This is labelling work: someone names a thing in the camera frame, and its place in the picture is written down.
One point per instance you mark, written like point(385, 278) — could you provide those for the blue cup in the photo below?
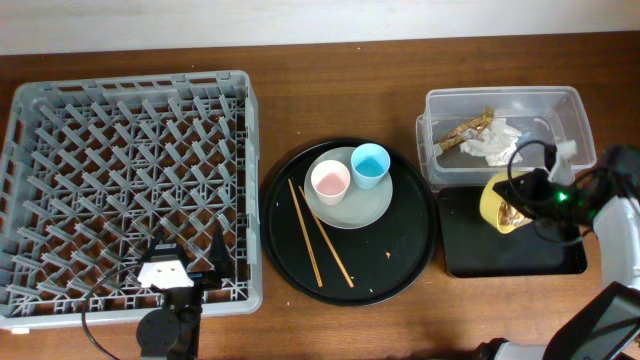
point(369, 162)

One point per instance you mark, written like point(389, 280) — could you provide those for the yellow bowl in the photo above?
point(490, 201)

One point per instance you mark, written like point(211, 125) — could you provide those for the black rectangular tray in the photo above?
point(473, 248)

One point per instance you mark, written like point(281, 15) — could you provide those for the grey dishwasher rack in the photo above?
point(92, 169)

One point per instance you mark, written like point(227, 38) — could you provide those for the pink cup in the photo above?
point(330, 180)

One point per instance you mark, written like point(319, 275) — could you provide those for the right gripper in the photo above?
point(523, 193)

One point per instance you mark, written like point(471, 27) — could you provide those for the clear plastic bin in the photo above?
point(553, 114)

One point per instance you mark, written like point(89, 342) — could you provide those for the grey plate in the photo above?
point(359, 207)

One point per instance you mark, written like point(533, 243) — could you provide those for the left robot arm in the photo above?
point(172, 331)

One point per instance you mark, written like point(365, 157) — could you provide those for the food scraps and rice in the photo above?
point(509, 218)

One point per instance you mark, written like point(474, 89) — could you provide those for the white tissue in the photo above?
point(496, 144)

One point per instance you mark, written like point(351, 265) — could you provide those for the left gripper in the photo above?
point(201, 282)

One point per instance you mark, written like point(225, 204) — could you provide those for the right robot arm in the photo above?
point(605, 201)

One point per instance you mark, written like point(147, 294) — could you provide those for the round black tray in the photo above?
point(383, 258)

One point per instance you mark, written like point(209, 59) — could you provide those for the gold snack wrapper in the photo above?
point(467, 130)

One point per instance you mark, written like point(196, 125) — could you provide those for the left wooden chopstick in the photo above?
point(305, 235)

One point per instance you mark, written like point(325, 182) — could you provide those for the wooden chopstick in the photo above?
point(337, 259)
point(305, 235)

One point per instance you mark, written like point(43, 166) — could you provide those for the right wooden chopstick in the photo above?
point(337, 259)

